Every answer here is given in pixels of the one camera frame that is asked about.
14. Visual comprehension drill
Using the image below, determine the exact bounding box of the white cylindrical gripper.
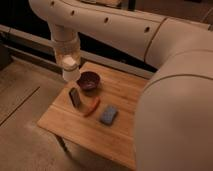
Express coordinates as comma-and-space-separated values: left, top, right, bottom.
52, 36, 81, 66

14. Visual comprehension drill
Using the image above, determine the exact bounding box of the white ceramic cup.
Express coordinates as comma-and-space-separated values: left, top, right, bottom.
62, 55, 81, 82

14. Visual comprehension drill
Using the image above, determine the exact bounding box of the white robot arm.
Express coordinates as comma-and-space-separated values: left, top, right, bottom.
29, 0, 213, 171

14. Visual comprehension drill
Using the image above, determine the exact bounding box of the dark rectangular eraser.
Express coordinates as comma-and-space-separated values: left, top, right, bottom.
69, 88, 81, 108

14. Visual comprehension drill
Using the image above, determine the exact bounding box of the dark purple bowl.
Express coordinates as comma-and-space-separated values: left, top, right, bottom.
77, 71, 100, 91

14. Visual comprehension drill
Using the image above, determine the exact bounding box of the orange carrot toy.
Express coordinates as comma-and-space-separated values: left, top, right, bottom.
84, 97, 100, 117

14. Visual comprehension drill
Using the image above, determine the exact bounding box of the wooden table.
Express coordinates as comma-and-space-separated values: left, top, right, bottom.
38, 62, 147, 170

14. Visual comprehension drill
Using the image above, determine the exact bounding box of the blue sponge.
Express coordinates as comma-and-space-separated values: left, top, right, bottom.
99, 106, 118, 125

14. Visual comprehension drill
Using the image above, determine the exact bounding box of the metal table leg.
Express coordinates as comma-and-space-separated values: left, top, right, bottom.
55, 135, 68, 153

